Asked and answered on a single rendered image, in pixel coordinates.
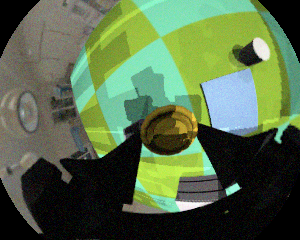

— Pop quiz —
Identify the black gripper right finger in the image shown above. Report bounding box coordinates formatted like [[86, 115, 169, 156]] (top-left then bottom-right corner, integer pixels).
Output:
[[195, 123, 278, 189]]

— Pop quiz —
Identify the light blue flat square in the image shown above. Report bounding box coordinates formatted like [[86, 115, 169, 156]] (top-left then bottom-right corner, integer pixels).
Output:
[[201, 69, 259, 136]]

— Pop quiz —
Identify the grey cylinder with white top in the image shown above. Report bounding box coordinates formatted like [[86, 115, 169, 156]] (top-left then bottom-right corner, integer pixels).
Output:
[[239, 37, 270, 67]]

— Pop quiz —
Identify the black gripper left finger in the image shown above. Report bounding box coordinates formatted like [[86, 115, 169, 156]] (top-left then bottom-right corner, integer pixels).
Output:
[[59, 129, 143, 205]]

